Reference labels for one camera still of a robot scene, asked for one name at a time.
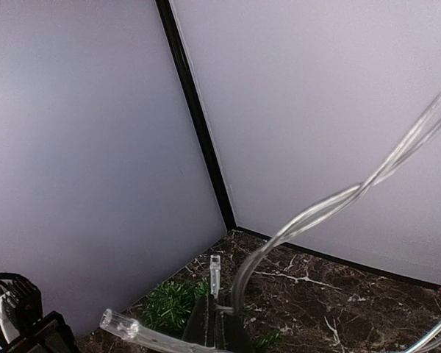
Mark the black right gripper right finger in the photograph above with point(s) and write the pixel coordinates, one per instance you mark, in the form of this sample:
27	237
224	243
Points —
233	337

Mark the left black frame post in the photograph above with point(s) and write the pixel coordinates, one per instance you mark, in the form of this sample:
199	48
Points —
196	111

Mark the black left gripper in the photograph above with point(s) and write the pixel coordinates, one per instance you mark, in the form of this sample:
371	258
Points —
49	334

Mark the small green christmas tree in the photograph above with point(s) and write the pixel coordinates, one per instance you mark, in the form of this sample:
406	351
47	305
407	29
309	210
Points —
170	304

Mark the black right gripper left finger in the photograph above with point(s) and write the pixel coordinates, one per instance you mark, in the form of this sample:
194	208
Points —
200	327

